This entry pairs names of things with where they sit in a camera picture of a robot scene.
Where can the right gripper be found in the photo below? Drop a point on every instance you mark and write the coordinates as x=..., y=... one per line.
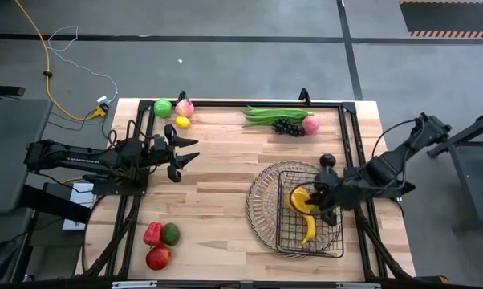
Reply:
x=330, y=190

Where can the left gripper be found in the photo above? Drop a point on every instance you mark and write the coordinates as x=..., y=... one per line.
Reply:
x=159, y=150

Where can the yellow starfruit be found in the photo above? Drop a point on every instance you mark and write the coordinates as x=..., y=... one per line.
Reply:
x=297, y=200

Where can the yellow banana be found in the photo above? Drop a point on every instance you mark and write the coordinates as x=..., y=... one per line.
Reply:
x=310, y=226

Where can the yellow lemon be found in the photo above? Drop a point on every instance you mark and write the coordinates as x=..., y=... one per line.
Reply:
x=182, y=122

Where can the dark green round fruit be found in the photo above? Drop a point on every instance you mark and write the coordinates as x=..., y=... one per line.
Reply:
x=327, y=160

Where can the pink peach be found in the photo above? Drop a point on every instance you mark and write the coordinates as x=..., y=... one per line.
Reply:
x=184, y=108
x=310, y=125

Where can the green apple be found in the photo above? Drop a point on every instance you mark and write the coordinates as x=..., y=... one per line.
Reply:
x=163, y=108

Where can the black grape bunch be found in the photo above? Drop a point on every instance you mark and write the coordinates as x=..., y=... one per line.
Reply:
x=289, y=128

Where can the green avocado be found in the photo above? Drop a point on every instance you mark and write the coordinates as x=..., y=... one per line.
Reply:
x=171, y=234

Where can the red bell pepper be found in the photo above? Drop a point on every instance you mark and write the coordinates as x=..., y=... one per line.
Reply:
x=153, y=233

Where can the green bean bunch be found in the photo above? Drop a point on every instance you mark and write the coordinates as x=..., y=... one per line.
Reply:
x=273, y=114

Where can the red apple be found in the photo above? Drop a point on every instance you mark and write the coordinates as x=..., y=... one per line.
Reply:
x=158, y=258

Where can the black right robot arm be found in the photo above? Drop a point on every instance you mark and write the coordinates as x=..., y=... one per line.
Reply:
x=386, y=166

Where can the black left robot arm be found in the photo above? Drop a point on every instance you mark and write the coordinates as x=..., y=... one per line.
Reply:
x=65, y=156

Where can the round woven placemat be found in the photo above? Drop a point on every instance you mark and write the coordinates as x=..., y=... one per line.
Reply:
x=261, y=200

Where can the yellow plug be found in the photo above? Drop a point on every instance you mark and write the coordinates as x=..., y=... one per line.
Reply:
x=100, y=111

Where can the white power adapter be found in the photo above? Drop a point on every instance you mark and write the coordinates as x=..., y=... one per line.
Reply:
x=103, y=99

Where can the white box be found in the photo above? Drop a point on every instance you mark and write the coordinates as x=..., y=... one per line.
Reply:
x=83, y=194

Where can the black desk leg beam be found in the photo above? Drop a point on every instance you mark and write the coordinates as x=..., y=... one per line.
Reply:
x=53, y=204

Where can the grey desk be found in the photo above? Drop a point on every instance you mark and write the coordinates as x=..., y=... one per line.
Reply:
x=9, y=120

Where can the black flat bar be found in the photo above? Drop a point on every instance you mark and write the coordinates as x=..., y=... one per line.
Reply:
x=5, y=91

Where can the black hazard-striped floor mat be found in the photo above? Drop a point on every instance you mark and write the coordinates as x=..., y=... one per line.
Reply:
x=446, y=16

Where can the black clamp bracket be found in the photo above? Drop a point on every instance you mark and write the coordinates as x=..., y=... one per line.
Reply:
x=304, y=95
x=181, y=95

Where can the black aluminium table frame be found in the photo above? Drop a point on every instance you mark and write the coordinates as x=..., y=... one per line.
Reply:
x=233, y=103

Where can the silver metal bracket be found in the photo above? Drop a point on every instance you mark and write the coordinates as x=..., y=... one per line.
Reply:
x=134, y=284
x=358, y=286

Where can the black desk frame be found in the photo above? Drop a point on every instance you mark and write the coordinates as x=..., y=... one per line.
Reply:
x=466, y=184

